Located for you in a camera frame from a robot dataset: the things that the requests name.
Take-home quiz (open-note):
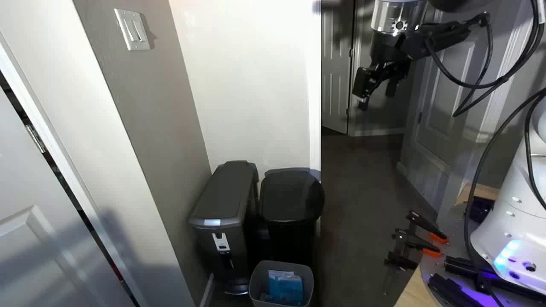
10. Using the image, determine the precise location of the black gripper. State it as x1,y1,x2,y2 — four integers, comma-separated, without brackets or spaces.
352,31,415,111

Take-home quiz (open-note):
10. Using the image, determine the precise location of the black trash can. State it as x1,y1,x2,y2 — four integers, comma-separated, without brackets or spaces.
258,167,328,225

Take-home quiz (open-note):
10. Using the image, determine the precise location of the black round bin body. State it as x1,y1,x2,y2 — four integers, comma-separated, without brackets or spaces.
256,215,321,270

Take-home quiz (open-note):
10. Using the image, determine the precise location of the grey rectangular step bin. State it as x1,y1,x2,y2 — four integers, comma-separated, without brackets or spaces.
187,159,263,297

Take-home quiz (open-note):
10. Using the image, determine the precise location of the white hallway door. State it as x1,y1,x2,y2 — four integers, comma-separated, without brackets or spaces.
321,0,359,137

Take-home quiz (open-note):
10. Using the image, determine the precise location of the blue item in wastebasket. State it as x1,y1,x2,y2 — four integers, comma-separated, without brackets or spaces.
265,268,306,306

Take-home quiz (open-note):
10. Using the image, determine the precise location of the small grey wastebasket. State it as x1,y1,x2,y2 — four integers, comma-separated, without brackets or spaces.
248,260,316,307

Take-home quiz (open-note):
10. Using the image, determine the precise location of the white door with black edge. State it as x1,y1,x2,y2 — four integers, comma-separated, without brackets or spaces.
0,70,144,307

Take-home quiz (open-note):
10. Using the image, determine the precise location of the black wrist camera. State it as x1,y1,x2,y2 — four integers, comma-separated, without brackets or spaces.
405,19,478,60

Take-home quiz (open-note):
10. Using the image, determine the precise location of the white door with lever handle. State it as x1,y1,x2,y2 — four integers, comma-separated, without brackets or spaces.
396,0,518,214

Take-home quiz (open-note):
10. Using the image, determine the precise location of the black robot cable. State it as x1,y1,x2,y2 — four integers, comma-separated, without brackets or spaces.
461,87,546,270
424,0,546,118

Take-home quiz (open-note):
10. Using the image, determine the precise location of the black robot mounting frame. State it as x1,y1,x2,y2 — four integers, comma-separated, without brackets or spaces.
425,254,546,307

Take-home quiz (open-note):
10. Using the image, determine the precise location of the white light switch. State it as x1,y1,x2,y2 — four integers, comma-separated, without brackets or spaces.
113,7,154,53

